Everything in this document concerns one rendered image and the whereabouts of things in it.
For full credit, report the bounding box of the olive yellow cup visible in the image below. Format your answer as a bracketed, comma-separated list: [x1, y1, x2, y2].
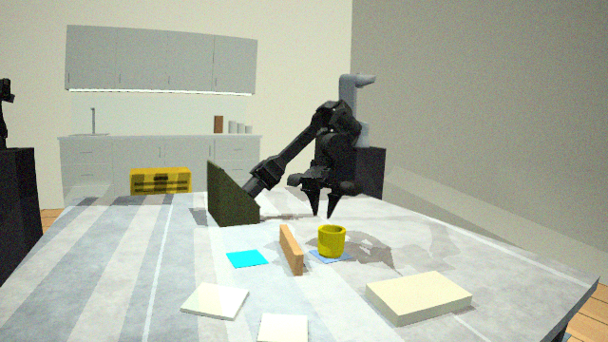
[318, 224, 346, 258]

